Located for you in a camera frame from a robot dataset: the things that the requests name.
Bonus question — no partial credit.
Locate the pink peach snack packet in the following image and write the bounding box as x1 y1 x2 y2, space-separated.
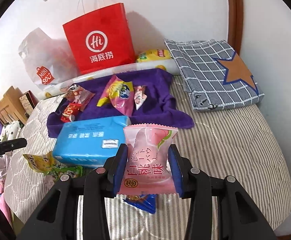
118 124 178 196

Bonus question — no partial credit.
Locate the blue snack packet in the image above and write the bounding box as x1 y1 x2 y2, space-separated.
124 194 156 214

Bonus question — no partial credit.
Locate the yellow gold snack packet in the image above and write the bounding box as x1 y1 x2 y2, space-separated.
23 151 55 174

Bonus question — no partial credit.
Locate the blue tissue pack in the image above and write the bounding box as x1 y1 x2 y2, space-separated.
52 115 131 168

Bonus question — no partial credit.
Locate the wooden chair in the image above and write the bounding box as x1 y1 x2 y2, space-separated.
0 86 28 125

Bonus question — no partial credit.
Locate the green snack packet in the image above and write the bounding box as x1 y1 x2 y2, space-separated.
46 164 84 181

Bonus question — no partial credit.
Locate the patterned small box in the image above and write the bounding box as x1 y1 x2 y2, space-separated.
19 90 39 117

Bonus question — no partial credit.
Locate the striped bed mattress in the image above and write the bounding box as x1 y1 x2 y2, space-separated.
4 76 291 239

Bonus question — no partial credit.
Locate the red snack packet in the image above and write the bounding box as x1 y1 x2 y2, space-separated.
61 102 81 122

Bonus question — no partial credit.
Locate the pink yellow snack bag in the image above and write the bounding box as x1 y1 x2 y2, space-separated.
97 75 134 116

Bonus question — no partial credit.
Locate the purple towel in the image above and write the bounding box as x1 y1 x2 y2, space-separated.
47 68 195 138

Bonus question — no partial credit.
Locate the small pink white snack packet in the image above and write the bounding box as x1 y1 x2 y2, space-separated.
134 85 147 110

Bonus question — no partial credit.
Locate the pink cartoon snack packet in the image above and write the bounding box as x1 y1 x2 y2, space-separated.
64 84 95 112

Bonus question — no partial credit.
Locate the grey checked folded blanket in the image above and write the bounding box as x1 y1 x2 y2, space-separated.
165 40 264 112

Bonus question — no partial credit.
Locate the white Miniso plastic bag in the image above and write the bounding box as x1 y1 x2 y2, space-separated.
18 28 80 90

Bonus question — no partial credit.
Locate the yellow chips bag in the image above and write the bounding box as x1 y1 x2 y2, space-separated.
136 49 171 62

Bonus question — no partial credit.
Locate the red Haidilao paper bag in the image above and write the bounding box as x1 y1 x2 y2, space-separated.
63 3 136 74

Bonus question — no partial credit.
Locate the brown wooden door frame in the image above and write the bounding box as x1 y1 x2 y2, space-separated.
227 0 244 54

